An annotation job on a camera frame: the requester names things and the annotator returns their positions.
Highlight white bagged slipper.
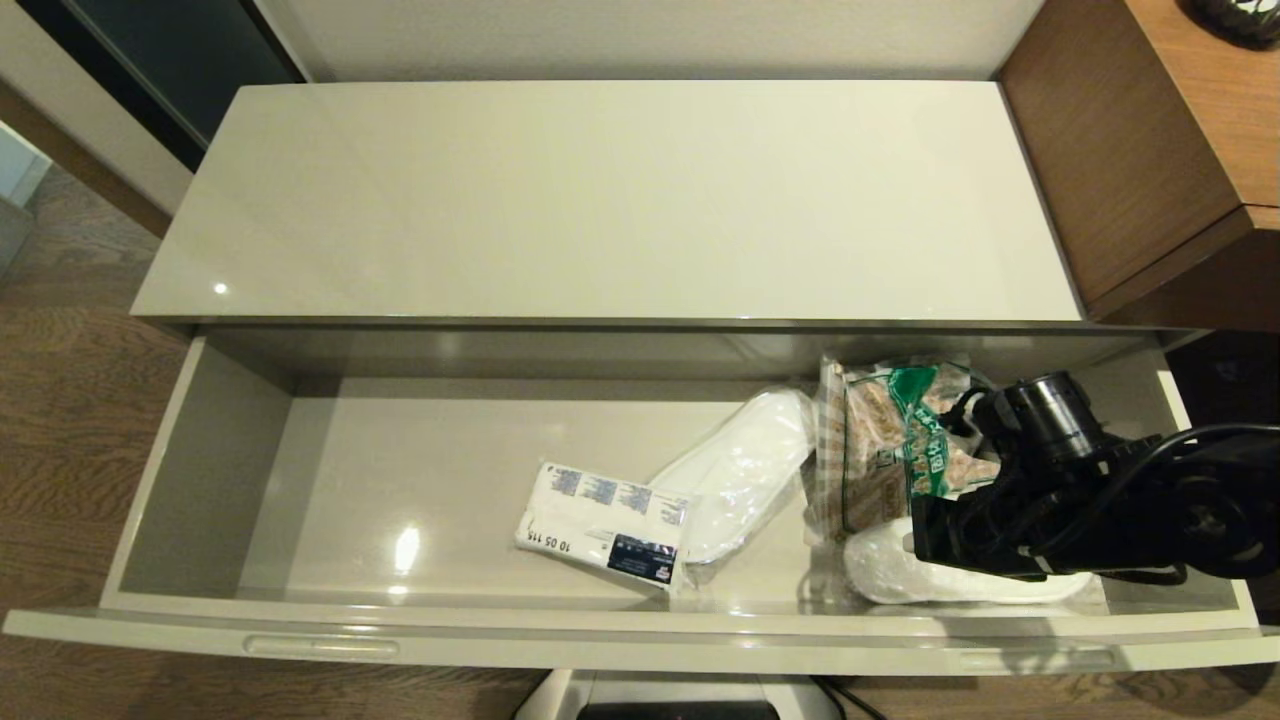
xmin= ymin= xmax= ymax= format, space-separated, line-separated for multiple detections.
xmin=842 ymin=514 xmax=1097 ymax=607
xmin=650 ymin=386 xmax=817 ymax=586

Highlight green brown snack bag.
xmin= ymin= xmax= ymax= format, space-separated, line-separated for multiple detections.
xmin=805 ymin=352 xmax=1007 ymax=547

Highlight white tissue pack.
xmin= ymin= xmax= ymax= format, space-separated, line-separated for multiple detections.
xmin=514 ymin=460 xmax=693 ymax=591

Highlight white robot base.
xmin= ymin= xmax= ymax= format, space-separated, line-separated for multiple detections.
xmin=514 ymin=668 xmax=847 ymax=720

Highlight brown wooden cabinet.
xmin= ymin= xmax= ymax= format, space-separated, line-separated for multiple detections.
xmin=995 ymin=0 xmax=1280 ymax=333

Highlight beige glossy cabinet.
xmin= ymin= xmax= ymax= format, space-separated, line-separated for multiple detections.
xmin=130 ymin=80 xmax=1206 ymax=383

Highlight dark decorative bowl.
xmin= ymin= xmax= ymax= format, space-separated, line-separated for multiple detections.
xmin=1178 ymin=0 xmax=1280 ymax=47

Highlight dark glass door panel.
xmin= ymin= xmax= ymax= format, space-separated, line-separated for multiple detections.
xmin=20 ymin=0 xmax=307 ymax=173

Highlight pale blue white furniture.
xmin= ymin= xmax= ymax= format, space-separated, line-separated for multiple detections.
xmin=0 ymin=120 xmax=54 ymax=279

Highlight black base cable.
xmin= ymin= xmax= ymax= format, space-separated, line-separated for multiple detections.
xmin=805 ymin=676 xmax=887 ymax=720

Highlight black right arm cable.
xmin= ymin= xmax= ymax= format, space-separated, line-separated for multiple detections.
xmin=1020 ymin=422 xmax=1280 ymax=587

